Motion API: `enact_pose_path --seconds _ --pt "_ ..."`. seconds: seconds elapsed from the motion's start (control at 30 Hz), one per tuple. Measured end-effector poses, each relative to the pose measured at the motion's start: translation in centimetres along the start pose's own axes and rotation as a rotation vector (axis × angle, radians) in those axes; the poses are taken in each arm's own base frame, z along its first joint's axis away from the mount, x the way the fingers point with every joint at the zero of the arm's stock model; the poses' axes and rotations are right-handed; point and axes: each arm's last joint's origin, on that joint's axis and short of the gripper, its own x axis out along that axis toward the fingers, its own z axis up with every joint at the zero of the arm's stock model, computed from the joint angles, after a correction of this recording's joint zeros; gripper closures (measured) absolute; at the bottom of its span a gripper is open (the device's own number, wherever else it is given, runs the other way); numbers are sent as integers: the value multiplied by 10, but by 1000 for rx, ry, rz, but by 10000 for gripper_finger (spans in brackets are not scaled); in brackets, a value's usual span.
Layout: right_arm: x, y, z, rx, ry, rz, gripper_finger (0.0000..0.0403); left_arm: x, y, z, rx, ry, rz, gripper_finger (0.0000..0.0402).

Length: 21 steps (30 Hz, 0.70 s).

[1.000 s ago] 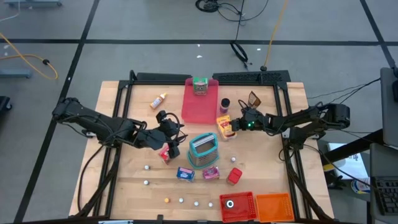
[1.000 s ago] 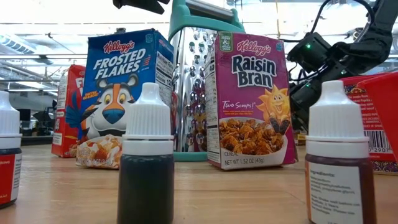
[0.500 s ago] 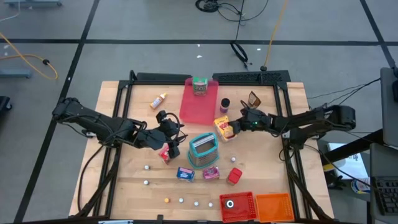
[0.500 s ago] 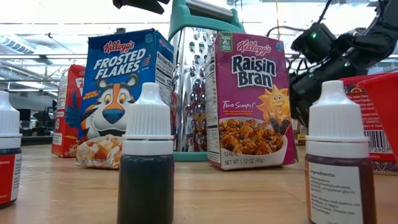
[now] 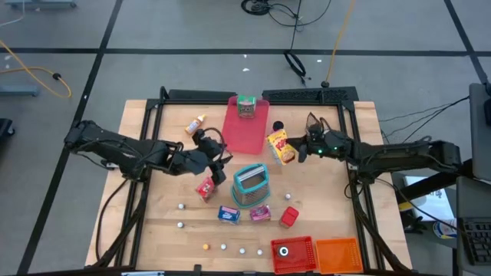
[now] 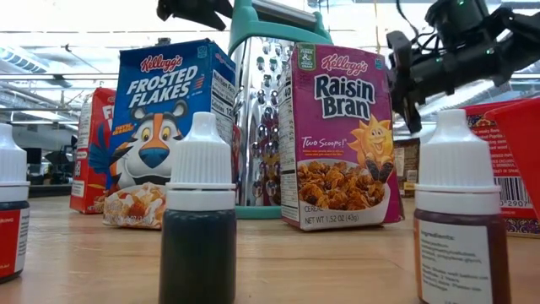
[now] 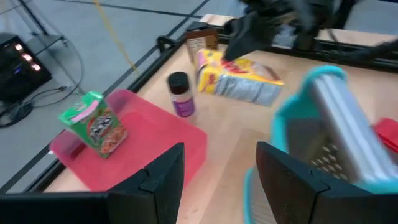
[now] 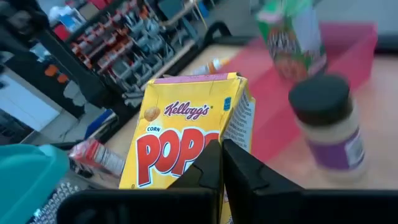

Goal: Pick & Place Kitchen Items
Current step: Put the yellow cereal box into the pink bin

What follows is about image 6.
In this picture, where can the dark liquid dropper bottle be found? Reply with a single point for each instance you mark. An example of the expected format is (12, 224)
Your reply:
(198, 253)

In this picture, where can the purple Raisin Bran cereal box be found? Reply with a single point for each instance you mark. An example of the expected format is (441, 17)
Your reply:
(337, 126)

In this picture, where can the red Froot Loops cereal box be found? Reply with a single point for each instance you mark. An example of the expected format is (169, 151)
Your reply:
(90, 148)

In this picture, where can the brown liquid dropper bottle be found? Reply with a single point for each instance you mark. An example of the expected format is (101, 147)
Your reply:
(457, 169)

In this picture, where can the teal metal box grater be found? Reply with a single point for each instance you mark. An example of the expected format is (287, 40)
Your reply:
(261, 25)

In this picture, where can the red paprika tin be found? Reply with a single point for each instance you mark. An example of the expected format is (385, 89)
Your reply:
(504, 169)

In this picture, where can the black aluminium table frame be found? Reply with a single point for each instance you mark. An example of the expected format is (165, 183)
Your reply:
(50, 191)

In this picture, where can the red label dropper bottle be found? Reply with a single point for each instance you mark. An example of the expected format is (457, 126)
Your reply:
(12, 236)

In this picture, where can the blue Frosted Flakes cereal box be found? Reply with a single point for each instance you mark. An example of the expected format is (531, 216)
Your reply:
(160, 84)

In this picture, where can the spice jar with black cap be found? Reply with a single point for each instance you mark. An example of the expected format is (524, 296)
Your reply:
(407, 160)

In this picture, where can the small black monitor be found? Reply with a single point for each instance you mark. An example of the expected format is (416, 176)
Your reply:
(33, 155)

